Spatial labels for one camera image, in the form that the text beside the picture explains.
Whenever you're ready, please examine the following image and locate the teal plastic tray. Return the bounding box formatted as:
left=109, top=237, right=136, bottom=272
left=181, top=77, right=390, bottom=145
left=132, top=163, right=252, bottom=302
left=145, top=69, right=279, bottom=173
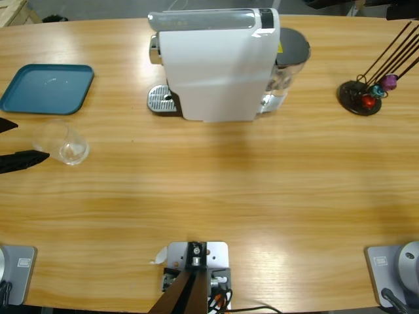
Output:
left=0, top=63, right=95, bottom=116

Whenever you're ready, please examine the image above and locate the white capsule coffee machine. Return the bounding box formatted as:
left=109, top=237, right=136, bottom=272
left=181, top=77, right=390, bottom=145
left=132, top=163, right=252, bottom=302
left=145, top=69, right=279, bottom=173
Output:
left=146, top=7, right=282, bottom=124

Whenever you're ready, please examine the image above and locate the dark camera mount post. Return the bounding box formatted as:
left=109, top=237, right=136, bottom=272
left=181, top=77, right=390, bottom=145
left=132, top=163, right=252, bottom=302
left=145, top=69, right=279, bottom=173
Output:
left=146, top=241, right=209, bottom=314

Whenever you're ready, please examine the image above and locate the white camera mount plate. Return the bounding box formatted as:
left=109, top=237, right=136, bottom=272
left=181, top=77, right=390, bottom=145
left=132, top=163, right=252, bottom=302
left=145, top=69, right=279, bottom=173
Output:
left=162, top=241, right=232, bottom=311

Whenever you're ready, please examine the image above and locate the teal coffee capsule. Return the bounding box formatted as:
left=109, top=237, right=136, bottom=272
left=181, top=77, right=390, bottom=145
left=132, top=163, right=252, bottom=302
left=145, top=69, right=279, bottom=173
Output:
left=371, top=84, right=389, bottom=99

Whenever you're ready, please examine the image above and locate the robot arm grey base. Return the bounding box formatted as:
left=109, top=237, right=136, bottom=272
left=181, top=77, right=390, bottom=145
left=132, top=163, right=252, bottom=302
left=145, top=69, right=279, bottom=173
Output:
left=365, top=241, right=419, bottom=308
left=0, top=245, right=38, bottom=305

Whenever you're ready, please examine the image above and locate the black capsule holder with rods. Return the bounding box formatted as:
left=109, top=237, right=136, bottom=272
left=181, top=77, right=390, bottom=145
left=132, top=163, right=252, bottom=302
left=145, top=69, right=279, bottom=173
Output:
left=337, top=21, right=419, bottom=116

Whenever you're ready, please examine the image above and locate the clear water tank black lid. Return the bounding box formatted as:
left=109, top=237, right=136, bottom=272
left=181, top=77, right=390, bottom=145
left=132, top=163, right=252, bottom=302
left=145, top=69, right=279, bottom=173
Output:
left=257, top=27, right=312, bottom=119

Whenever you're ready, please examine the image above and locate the black power cable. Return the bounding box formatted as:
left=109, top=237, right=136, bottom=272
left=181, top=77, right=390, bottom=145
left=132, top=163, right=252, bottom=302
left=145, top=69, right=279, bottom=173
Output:
left=225, top=305, right=282, bottom=314

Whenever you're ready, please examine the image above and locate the purple coffee capsule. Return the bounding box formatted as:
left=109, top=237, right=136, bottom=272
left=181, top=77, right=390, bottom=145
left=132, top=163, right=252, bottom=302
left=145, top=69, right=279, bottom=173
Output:
left=382, top=74, right=399, bottom=91

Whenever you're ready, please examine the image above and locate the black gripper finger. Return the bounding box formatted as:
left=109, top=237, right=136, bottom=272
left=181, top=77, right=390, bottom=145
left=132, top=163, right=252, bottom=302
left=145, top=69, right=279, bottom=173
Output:
left=0, top=117, right=19, bottom=133
left=0, top=149, right=50, bottom=175

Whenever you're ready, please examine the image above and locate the white paper tape piece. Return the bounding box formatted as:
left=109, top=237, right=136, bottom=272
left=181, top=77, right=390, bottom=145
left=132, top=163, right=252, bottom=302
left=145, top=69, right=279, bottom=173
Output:
left=149, top=245, right=168, bottom=265

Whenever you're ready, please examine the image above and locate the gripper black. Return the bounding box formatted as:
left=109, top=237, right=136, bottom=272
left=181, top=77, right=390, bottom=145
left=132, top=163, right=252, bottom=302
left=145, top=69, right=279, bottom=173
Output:
left=307, top=0, right=419, bottom=21

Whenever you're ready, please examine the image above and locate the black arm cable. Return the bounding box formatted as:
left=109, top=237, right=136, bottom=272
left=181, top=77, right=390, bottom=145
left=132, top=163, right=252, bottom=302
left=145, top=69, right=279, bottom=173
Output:
left=0, top=280, right=13, bottom=305
left=381, top=287, right=410, bottom=314

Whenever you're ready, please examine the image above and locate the clear drinking glass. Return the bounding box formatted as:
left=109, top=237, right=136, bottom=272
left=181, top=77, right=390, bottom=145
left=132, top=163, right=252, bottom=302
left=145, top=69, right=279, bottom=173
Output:
left=31, top=119, right=90, bottom=167

